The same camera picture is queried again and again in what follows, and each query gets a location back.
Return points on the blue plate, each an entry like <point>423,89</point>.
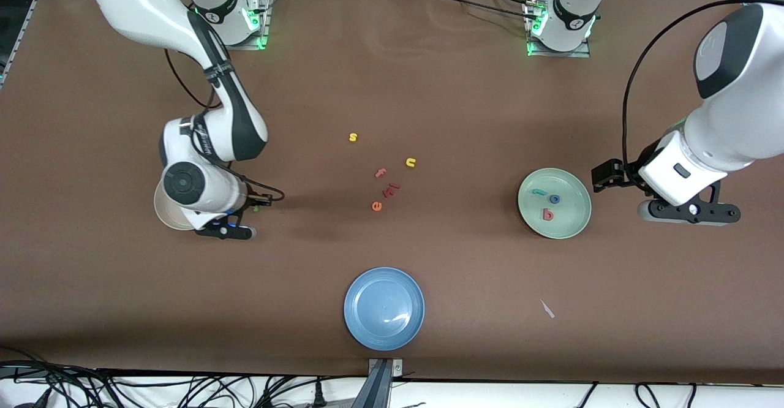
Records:
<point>384,309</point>

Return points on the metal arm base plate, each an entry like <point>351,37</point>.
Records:
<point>557,54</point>
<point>266,34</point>

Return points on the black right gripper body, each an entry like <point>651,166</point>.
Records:
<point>252,200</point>

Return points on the brown table cover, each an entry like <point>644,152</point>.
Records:
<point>392,89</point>

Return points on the white paper scrap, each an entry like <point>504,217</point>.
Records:
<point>547,309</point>

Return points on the pale green plate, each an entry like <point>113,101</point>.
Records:
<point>569,221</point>

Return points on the beige brown plate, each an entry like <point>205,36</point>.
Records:
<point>165,215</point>

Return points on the red letter b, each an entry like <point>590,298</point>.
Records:
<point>547,214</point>

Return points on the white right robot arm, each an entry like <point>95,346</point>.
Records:
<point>184,181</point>

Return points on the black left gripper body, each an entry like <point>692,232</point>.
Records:
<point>626,171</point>

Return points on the grey metal mount post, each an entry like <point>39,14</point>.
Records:
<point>380,383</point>

